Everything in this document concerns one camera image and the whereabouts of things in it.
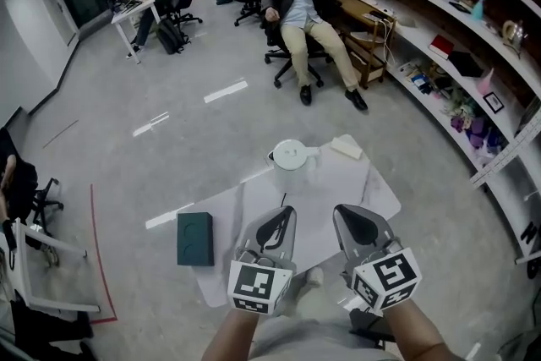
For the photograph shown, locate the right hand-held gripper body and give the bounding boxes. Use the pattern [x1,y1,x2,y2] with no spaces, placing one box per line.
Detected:
[340,241,424,314]

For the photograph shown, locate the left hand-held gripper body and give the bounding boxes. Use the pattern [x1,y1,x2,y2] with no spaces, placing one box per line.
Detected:
[227,247,297,316]

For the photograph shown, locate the white electric kettle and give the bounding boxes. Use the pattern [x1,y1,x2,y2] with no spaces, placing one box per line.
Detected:
[266,139,323,196]

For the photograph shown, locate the person's right forearm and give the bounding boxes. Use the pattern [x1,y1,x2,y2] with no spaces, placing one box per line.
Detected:
[381,298,456,361]

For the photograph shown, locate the person's left forearm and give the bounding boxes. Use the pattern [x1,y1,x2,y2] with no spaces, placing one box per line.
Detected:
[202,307,261,361]

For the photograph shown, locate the person's light shoe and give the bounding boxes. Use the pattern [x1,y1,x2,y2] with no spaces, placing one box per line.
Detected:
[304,265,325,289]

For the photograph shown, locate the white coffee table with drawers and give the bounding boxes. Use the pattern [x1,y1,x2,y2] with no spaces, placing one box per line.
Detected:
[191,133,403,309]

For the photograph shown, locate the dark green box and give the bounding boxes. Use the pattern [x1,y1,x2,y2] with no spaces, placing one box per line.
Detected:
[176,211,216,268]

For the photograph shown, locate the black power adapter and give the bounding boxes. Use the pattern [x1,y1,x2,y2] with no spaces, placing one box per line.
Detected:
[349,308,396,352]

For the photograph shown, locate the person's light grey clothing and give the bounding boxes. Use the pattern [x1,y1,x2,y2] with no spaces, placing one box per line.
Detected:
[248,265,403,361]

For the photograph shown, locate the white folded cloth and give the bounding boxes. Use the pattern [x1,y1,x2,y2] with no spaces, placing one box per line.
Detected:
[330,136,364,161]

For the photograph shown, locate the purple artificial flowers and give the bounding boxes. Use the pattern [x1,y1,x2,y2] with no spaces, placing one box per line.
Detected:
[449,115,505,150]

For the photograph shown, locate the red floor tape line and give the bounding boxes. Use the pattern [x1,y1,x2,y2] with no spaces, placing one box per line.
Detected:
[88,183,119,325]

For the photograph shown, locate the black binoculars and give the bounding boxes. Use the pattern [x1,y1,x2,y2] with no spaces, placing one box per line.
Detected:
[519,221,541,247]

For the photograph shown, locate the small blue box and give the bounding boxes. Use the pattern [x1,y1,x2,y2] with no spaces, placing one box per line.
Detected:
[409,71,433,95]

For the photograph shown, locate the pink cone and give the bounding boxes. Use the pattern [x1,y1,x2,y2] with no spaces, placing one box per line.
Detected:
[476,68,496,96]

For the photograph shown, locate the black flat box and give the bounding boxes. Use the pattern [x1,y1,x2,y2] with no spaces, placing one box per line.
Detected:
[447,50,484,79]

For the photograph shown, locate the red book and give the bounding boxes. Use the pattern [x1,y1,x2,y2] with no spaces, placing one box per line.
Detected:
[428,34,456,61]

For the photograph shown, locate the white shelving unit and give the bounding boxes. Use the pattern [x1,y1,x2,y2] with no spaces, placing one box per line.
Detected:
[346,0,541,268]

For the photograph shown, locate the wooden side cart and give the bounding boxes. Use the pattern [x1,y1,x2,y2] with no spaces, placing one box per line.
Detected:
[333,0,399,90]

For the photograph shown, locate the black backpack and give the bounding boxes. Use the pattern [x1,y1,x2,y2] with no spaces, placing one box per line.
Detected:
[156,17,189,56]

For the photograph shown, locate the white office desk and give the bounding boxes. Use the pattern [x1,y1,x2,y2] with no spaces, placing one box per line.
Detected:
[0,219,103,315]
[110,0,162,65]

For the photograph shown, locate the silver teapot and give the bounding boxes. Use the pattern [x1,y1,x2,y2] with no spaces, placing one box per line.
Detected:
[501,18,530,52]

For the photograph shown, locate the small black picture frame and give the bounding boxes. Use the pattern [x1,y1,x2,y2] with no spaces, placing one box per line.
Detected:
[482,91,505,114]

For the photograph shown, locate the black hanging strap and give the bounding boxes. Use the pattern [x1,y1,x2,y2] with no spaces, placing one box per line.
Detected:
[1,219,19,270]

